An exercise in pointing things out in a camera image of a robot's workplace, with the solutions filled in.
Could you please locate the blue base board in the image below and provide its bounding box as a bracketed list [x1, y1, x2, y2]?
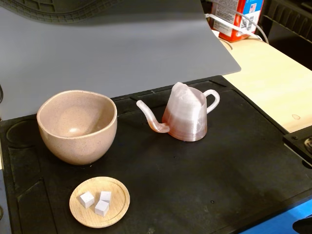
[240, 198, 312, 234]

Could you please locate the translucent pink plastic kettle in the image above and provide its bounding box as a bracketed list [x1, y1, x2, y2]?
[136, 81, 220, 142]

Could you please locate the black silicone work mat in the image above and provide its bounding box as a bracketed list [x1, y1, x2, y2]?
[0, 75, 312, 234]

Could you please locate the dark gray ribbed mat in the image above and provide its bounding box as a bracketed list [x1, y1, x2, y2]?
[0, 0, 127, 24]

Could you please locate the white flat strap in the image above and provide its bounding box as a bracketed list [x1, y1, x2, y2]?
[204, 13, 263, 41]

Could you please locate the round wooden coaster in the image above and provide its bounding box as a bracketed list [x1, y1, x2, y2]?
[69, 176, 131, 229]

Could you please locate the light gray silicone sheet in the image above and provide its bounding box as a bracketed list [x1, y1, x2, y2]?
[0, 0, 242, 121]

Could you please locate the gray braided cable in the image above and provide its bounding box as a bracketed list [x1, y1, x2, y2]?
[235, 11, 270, 44]

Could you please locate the red supplement container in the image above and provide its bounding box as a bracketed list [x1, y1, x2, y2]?
[210, 0, 265, 43]

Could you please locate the white sugar cube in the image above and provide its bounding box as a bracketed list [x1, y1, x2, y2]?
[94, 199, 110, 217]
[99, 191, 112, 203]
[78, 191, 95, 209]

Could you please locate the beige speckled ceramic cup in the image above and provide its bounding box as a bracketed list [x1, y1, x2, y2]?
[36, 90, 118, 166]

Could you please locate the black plastic crate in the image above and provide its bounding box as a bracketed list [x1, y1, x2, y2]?
[258, 0, 312, 74]

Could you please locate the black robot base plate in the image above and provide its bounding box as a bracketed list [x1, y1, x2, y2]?
[282, 133, 312, 169]

